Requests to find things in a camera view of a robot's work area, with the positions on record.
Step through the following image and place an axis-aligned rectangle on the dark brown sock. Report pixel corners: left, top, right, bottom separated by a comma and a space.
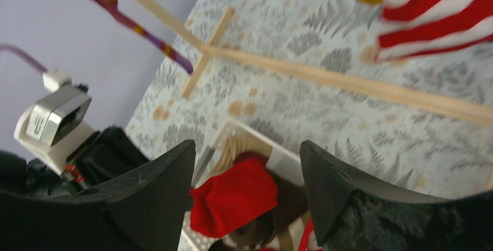
223, 171, 310, 250

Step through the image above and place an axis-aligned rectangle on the wooden clothes rack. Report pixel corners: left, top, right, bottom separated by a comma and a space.
135, 0, 492, 125

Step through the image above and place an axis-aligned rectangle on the red white striped sock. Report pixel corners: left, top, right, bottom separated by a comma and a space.
377, 0, 492, 61

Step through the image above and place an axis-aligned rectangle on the white plastic basket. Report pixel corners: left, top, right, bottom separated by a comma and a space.
182, 119, 312, 250

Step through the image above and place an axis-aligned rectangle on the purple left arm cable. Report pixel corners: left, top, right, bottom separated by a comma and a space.
0, 43, 49, 75

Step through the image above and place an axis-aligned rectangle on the purple striped beige sock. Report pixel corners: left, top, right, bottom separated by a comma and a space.
208, 135, 273, 177

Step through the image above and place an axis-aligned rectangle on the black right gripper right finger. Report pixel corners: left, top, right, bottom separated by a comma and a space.
300, 141, 492, 250

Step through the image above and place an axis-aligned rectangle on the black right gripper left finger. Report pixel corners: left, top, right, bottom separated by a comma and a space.
1, 139, 196, 250

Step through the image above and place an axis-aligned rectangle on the maroon purple striped sock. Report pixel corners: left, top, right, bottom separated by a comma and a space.
48, 0, 195, 76

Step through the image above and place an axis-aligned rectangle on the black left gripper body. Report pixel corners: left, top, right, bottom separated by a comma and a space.
62, 126, 149, 195

